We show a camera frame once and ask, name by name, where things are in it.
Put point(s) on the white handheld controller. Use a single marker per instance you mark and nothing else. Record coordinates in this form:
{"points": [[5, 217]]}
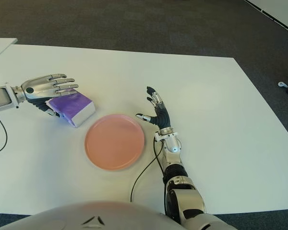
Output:
{"points": [[281, 84]]}

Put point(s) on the purple tissue paper pack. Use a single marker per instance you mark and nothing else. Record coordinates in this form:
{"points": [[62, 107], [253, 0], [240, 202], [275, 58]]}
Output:
{"points": [[72, 105]]}

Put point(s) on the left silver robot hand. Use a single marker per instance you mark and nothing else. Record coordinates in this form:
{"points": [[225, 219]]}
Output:
{"points": [[40, 87]]}

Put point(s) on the grey robot torso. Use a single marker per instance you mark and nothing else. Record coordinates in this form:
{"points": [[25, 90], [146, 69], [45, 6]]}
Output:
{"points": [[93, 215]]}

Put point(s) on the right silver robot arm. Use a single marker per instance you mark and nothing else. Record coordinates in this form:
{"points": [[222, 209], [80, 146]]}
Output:
{"points": [[174, 143]]}

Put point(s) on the round pink plate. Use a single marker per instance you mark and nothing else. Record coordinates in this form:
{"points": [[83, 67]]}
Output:
{"points": [[114, 143]]}

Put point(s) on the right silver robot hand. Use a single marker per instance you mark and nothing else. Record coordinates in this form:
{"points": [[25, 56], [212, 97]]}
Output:
{"points": [[163, 117]]}

